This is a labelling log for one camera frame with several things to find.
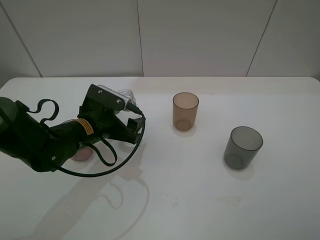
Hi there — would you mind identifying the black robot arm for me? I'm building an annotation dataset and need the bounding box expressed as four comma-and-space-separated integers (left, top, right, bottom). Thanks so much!
0, 96, 146, 178

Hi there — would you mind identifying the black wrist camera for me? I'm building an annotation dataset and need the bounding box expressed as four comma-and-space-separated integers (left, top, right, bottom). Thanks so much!
82, 84, 131, 111

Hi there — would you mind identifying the grey translucent cup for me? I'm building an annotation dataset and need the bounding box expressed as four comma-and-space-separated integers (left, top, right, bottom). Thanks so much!
223, 126, 264, 171

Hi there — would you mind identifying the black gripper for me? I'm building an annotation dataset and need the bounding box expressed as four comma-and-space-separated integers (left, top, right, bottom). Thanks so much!
76, 99, 142, 145

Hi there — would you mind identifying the amber translucent cup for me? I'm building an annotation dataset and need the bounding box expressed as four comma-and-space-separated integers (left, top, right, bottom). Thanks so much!
172, 92, 200, 132

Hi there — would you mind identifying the clear plastic water bottle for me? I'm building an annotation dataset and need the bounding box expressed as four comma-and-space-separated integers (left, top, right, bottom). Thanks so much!
117, 89, 137, 106

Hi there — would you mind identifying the pink translucent cup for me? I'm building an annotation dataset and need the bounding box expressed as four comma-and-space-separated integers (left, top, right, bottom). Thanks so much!
63, 119, 94, 162

